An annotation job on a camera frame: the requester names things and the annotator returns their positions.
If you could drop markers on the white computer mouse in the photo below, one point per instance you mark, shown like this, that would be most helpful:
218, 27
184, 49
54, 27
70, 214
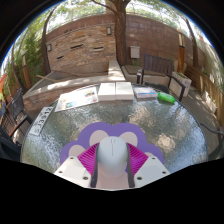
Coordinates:
112, 155

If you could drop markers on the green plastic packet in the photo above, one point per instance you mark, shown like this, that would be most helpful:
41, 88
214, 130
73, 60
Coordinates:
166, 97

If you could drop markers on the leaning tree trunk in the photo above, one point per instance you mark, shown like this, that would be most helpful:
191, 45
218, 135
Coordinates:
44, 46

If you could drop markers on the wooden post with lamp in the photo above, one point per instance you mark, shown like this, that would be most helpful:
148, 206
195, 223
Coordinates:
181, 56

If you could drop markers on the white numbered strip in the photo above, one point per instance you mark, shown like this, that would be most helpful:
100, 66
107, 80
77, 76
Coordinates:
41, 121

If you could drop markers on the printed paper sheet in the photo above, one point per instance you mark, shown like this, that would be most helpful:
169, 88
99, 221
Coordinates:
76, 98

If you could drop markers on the dark slatted patio chair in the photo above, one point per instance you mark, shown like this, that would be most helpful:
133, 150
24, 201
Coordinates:
158, 65

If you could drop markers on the black mesh-back chair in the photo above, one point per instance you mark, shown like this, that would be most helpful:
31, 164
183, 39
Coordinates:
15, 106

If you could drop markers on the grey utility box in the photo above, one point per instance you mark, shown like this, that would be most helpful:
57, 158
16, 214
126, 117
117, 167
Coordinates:
134, 52

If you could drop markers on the white planter box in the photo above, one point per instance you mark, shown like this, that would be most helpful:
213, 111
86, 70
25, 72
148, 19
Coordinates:
182, 83

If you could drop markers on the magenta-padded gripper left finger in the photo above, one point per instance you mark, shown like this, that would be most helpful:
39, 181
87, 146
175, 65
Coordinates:
71, 170

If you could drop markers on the thin straight tree trunk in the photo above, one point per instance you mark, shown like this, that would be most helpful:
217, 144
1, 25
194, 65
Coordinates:
194, 50

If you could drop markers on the purple paw-print mouse pad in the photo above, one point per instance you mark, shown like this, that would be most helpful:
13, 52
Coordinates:
110, 129

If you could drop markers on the small white booklet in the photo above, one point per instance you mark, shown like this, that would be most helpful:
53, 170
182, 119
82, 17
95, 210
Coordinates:
145, 92

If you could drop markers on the flat white box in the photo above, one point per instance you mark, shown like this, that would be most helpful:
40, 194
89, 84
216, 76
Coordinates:
124, 91
106, 91

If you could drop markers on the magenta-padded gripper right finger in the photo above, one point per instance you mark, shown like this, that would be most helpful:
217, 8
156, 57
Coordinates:
151, 170

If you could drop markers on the large tree trunk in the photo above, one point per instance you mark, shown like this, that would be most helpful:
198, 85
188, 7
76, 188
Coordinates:
120, 36

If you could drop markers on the wall lamp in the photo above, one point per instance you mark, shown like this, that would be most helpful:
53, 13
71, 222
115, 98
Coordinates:
109, 30
49, 47

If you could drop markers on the dark mesh round chair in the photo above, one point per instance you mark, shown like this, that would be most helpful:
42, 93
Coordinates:
218, 143

